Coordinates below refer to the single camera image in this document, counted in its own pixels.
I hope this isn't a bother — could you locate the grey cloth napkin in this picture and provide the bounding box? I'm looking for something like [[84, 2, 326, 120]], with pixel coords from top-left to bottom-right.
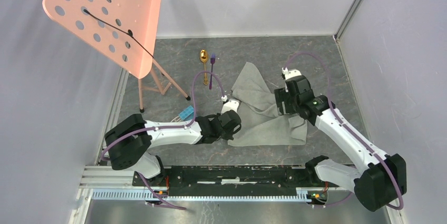
[[228, 62, 307, 147]]

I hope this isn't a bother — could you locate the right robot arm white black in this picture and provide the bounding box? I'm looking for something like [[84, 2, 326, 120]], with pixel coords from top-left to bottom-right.
[[274, 73, 407, 211]]

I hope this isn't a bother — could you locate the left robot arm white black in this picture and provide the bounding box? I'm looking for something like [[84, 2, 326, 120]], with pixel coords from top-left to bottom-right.
[[101, 110, 241, 186]]

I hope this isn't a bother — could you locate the colourful toy block pile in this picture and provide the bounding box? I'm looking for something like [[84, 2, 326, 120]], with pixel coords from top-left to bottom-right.
[[171, 105, 194, 122]]

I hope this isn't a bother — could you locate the purple fork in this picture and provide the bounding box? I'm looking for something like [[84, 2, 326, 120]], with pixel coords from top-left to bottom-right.
[[209, 53, 216, 90]]

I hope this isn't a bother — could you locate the gold spoon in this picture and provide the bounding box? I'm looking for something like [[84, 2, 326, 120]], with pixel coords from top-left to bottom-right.
[[200, 50, 209, 85]]

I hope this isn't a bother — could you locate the pink perforated music stand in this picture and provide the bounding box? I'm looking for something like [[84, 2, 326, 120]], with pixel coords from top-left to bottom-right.
[[42, 0, 191, 113]]

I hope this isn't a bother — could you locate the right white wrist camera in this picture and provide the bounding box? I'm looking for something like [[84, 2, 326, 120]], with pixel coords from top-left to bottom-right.
[[281, 67, 302, 81]]

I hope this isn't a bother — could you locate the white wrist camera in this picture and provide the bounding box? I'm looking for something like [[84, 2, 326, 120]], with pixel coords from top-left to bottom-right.
[[221, 95, 240, 113], [281, 67, 302, 81]]

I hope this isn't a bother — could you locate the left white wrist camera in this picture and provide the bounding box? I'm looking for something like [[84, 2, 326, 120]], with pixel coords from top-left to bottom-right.
[[221, 95, 240, 113]]

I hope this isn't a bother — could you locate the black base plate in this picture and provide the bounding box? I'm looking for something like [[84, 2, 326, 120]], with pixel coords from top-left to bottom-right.
[[147, 165, 336, 197]]

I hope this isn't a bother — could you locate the black cord on stand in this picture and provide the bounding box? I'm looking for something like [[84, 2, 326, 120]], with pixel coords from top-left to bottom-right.
[[83, 0, 164, 59]]

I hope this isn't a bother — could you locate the aluminium frame rail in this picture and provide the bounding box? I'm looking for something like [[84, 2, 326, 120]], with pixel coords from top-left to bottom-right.
[[80, 165, 344, 203]]

